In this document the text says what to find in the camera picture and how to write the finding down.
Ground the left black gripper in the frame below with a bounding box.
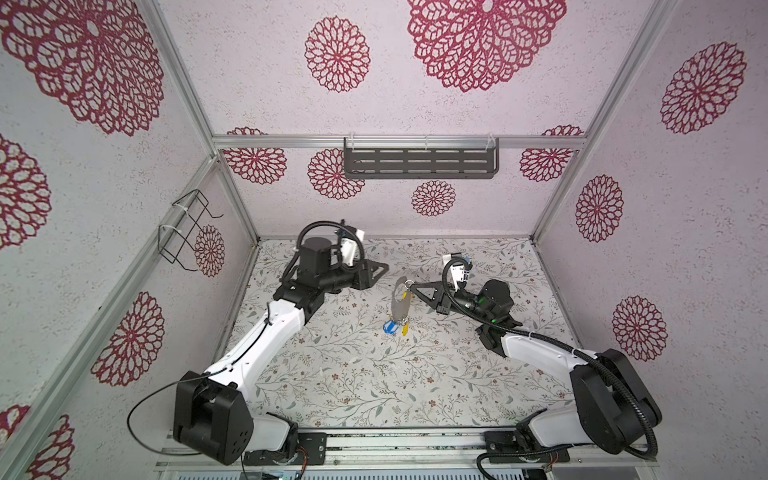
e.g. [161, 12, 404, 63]
[323, 258, 392, 293]

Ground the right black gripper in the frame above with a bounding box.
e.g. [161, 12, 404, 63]
[413, 282, 493, 328]

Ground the blue key tag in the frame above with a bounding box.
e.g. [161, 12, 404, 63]
[383, 321, 399, 335]

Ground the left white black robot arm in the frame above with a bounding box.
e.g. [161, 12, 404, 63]
[172, 229, 388, 465]

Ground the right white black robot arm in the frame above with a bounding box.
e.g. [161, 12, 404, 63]
[394, 280, 662, 461]

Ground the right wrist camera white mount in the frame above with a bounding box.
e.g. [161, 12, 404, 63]
[441, 253, 472, 291]

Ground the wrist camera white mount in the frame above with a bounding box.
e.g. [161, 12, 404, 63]
[337, 227, 365, 267]
[441, 253, 472, 291]

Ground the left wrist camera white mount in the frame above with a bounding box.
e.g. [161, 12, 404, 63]
[337, 227, 365, 267]

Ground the black slotted wall shelf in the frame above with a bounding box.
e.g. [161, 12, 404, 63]
[342, 137, 500, 180]

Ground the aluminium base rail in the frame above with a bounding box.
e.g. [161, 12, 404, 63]
[150, 427, 659, 479]

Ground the black wire wall rack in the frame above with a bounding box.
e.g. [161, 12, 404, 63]
[156, 189, 223, 272]

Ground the right black corrugated cable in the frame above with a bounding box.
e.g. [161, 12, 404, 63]
[442, 257, 659, 460]

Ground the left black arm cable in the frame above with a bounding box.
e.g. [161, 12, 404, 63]
[126, 371, 217, 457]

